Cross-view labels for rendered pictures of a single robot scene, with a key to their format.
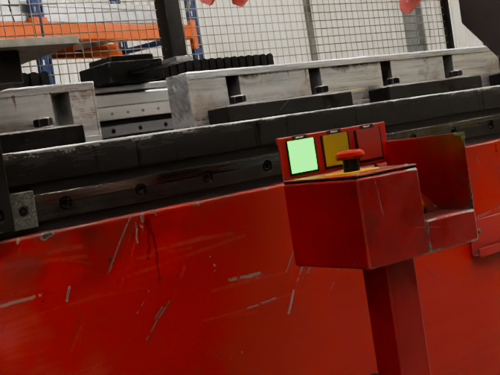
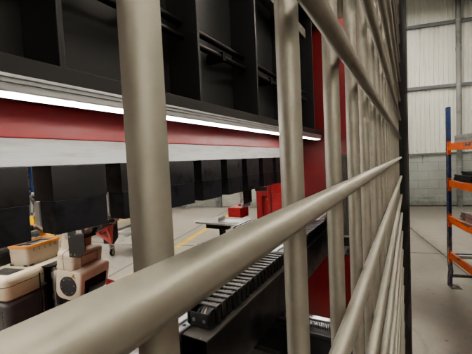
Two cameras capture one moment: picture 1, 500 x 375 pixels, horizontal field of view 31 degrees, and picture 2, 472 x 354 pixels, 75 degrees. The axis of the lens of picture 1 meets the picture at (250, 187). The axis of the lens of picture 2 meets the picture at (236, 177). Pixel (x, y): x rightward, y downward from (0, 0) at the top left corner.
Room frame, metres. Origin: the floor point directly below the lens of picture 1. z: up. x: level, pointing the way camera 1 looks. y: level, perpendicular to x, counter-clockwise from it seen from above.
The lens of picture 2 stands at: (2.79, -0.22, 1.33)
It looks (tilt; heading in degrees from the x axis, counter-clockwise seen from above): 3 degrees down; 159
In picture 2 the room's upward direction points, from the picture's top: 3 degrees counter-clockwise
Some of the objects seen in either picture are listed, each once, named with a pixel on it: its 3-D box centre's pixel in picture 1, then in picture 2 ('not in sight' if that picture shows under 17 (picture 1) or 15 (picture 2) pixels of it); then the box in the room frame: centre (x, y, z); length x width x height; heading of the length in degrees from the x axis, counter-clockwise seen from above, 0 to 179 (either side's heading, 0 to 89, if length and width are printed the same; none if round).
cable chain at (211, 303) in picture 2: (193, 69); (248, 279); (2.06, 0.08, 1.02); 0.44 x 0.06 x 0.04; 129
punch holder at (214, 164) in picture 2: not in sight; (204, 179); (1.50, 0.13, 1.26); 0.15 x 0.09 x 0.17; 129
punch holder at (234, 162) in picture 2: not in sight; (227, 175); (1.37, 0.29, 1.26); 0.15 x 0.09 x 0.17; 129
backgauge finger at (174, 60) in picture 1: (142, 65); not in sight; (1.68, 0.16, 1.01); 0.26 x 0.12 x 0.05; 39
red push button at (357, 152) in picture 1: (350, 163); not in sight; (1.20, -0.14, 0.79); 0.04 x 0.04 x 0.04
